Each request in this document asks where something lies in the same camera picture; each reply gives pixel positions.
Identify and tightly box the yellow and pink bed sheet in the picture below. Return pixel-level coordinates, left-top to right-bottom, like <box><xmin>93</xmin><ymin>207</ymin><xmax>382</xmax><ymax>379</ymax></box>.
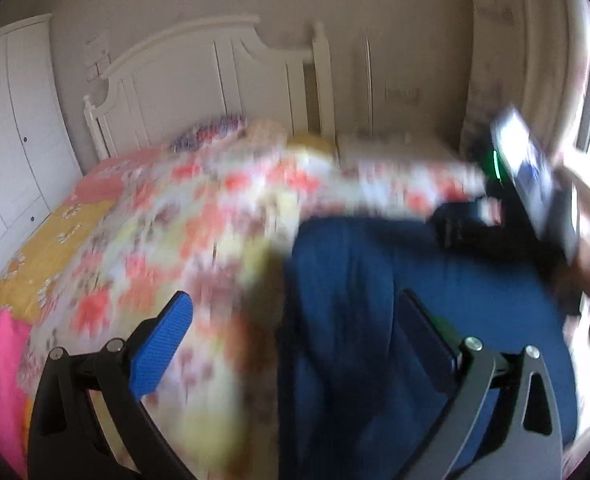
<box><xmin>0</xmin><ymin>146</ymin><xmax>176</xmax><ymax>346</ymax></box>

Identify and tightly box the purple patterned pillow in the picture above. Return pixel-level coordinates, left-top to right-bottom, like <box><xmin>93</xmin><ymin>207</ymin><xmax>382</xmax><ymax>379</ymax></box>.
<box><xmin>169</xmin><ymin>114</ymin><xmax>250</xmax><ymax>155</ymax></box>

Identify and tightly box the white wall socket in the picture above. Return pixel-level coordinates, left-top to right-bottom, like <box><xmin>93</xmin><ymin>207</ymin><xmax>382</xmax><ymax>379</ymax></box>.
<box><xmin>384</xmin><ymin>84</ymin><xmax>421</xmax><ymax>105</ymax></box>

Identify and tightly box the white bed headboard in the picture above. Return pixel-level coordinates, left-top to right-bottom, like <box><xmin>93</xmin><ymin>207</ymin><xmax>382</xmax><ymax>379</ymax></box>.
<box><xmin>82</xmin><ymin>15</ymin><xmax>337</xmax><ymax>163</ymax></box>

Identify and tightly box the floral blanket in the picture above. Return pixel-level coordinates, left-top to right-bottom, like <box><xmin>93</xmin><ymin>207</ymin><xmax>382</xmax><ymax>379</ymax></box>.
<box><xmin>18</xmin><ymin>120</ymin><xmax>486</xmax><ymax>480</ymax></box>

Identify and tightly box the blue padded jacket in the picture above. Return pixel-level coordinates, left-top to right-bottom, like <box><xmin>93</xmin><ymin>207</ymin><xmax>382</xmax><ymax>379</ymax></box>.
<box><xmin>275</xmin><ymin>212</ymin><xmax>583</xmax><ymax>480</ymax></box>

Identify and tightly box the yellow pillow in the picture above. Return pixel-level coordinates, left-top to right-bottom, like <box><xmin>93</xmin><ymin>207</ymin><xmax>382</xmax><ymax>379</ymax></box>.
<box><xmin>289</xmin><ymin>132</ymin><xmax>337</xmax><ymax>157</ymax></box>

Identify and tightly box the white nightstand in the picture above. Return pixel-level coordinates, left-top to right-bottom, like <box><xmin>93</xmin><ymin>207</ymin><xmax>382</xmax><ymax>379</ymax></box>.
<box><xmin>336</xmin><ymin>131</ymin><xmax>458</xmax><ymax>167</ymax></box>

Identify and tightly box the white wardrobe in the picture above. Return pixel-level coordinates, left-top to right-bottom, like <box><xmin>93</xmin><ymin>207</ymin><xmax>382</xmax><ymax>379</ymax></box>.
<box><xmin>0</xmin><ymin>14</ymin><xmax>85</xmax><ymax>303</ymax></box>

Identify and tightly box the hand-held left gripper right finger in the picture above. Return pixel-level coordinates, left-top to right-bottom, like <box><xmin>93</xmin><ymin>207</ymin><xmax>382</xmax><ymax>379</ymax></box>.
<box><xmin>399</xmin><ymin>288</ymin><xmax>564</xmax><ymax>480</ymax></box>

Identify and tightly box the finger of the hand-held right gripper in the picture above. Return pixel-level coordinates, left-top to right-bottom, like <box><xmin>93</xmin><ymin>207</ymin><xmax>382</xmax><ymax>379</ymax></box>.
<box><xmin>431</xmin><ymin>199</ymin><xmax>506</xmax><ymax>253</ymax></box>

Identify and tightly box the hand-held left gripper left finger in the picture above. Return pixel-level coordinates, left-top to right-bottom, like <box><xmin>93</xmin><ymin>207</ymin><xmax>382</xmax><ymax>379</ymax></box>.
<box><xmin>26</xmin><ymin>290</ymin><xmax>197</xmax><ymax>480</ymax></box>

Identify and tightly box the pink cloth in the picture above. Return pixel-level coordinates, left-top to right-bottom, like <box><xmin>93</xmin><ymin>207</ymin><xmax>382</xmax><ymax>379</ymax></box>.
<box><xmin>0</xmin><ymin>309</ymin><xmax>35</xmax><ymax>477</ymax></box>

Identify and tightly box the beige curtain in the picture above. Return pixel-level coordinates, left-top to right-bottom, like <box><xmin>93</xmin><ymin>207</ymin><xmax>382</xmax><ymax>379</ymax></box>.
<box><xmin>461</xmin><ymin>0</ymin><xmax>590</xmax><ymax>163</ymax></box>

